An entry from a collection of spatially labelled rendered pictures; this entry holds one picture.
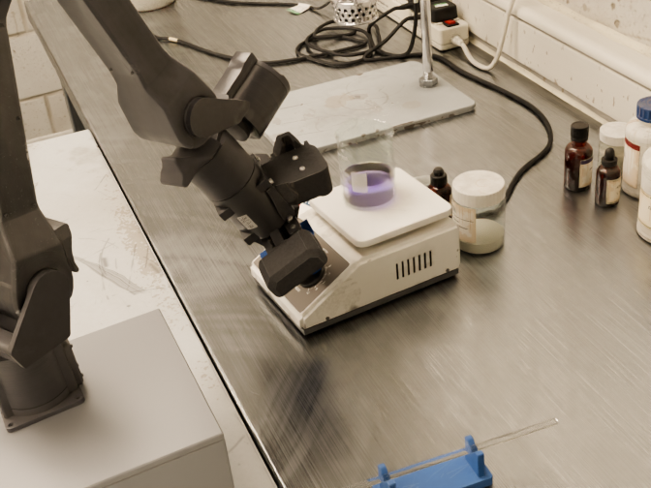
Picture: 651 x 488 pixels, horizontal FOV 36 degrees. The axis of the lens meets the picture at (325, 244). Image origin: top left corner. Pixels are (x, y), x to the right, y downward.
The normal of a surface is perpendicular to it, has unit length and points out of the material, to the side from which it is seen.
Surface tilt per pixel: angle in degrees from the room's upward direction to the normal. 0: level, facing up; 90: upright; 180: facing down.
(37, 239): 56
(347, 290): 90
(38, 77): 90
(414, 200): 0
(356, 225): 0
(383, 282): 90
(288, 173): 11
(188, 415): 5
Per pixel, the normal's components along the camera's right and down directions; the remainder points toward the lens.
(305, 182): 0.36, 0.58
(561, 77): -0.92, 0.28
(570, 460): -0.09, -0.84
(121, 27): 0.79, 0.20
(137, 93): -0.54, 0.67
